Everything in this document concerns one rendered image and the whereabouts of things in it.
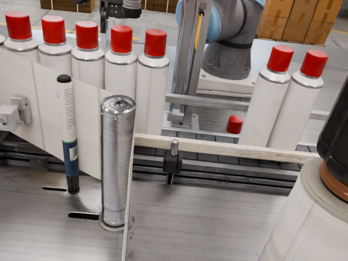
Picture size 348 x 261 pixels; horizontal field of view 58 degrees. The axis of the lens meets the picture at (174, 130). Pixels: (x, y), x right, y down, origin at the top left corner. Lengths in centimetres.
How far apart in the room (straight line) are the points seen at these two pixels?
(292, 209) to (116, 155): 19
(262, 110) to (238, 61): 37
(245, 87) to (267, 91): 37
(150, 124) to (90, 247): 23
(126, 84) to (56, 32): 13
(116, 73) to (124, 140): 18
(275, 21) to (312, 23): 43
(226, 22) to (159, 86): 31
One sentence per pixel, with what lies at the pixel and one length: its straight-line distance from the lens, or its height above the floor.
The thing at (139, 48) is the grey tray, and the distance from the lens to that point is 102.
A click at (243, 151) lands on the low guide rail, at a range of 57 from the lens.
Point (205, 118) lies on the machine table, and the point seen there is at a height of 83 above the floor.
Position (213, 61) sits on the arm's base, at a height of 90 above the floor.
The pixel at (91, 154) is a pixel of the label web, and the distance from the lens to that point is 44.
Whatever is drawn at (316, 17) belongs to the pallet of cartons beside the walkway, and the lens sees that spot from 412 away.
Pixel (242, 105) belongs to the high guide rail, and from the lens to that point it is 60.
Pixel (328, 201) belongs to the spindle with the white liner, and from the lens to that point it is 29.
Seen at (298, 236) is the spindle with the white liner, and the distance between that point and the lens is 31.
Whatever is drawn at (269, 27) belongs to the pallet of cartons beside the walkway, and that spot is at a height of 27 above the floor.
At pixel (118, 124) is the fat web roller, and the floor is 105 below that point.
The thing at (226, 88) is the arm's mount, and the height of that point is 85.
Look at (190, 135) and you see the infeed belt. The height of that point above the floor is 88.
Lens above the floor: 124
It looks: 35 degrees down
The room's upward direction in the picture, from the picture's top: 8 degrees clockwise
